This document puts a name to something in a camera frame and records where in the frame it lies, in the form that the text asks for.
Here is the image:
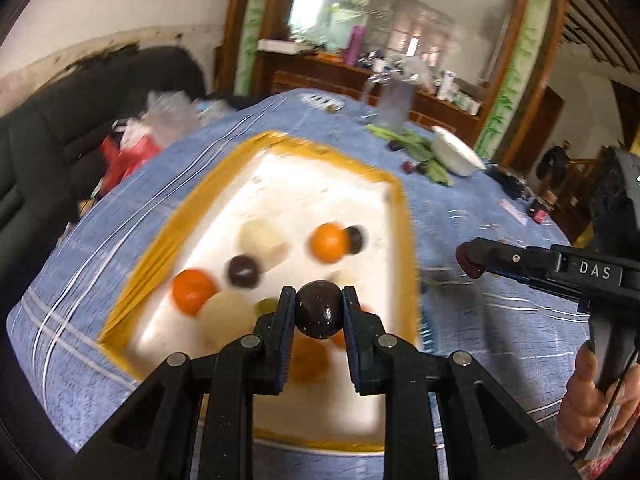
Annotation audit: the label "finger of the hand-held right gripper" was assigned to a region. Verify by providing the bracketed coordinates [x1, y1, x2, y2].
[467, 237, 555, 285]

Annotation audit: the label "green leafy vegetable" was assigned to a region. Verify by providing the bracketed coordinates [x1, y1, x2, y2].
[366, 124, 455, 187]

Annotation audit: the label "clear plastic bag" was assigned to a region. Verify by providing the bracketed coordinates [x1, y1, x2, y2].
[144, 90, 202, 132]

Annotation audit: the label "black sofa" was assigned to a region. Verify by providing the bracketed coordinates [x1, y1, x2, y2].
[0, 46, 207, 223]

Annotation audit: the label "blue striped tablecloth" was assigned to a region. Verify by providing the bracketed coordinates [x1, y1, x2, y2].
[7, 87, 601, 461]

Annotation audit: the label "white bowl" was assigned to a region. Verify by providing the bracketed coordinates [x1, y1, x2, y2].
[431, 125, 486, 177]

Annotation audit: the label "red plastic bag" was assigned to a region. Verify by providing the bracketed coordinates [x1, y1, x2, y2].
[99, 137, 162, 197]

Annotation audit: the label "flat white box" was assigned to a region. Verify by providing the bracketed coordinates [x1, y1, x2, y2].
[257, 38, 315, 56]

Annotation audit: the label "black charger with cable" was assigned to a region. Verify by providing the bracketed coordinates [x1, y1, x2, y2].
[486, 164, 532, 198]

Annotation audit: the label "white foam box yellow tape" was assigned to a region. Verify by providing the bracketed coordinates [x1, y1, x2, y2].
[97, 130, 426, 453]

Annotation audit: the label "clear glass pitcher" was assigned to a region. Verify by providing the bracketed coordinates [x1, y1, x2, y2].
[362, 72, 417, 133]

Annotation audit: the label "wooden cabinet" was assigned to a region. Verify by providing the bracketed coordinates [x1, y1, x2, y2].
[256, 50, 485, 143]

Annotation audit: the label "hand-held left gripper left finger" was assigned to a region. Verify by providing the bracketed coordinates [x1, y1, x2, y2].
[70, 286, 297, 480]

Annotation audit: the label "purple bottle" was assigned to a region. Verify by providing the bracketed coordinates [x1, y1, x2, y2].
[347, 25, 366, 67]

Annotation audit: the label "crumpled white plastic bags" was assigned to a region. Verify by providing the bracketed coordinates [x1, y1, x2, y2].
[369, 51, 437, 87]

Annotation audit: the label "white and pink packet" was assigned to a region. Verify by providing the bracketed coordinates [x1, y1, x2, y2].
[499, 198, 531, 227]

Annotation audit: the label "white plastic bag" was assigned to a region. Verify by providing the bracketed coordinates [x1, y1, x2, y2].
[121, 117, 163, 153]

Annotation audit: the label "peeled banana piece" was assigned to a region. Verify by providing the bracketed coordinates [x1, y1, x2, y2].
[237, 220, 291, 266]
[200, 290, 261, 346]

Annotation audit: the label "white patterned plate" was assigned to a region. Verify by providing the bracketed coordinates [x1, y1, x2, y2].
[304, 92, 347, 112]

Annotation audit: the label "black ribbed basket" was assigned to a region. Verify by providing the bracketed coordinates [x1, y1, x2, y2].
[417, 305, 435, 348]

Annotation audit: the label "person's right hand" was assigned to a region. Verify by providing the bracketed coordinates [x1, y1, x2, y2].
[559, 346, 640, 456]

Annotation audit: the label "dark wooden chair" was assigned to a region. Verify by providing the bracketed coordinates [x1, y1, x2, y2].
[536, 144, 603, 203]

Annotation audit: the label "small reddish brown fruit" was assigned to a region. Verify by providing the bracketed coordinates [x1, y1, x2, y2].
[456, 241, 485, 279]

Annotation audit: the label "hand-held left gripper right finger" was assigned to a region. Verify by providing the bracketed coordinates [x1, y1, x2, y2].
[341, 286, 576, 480]

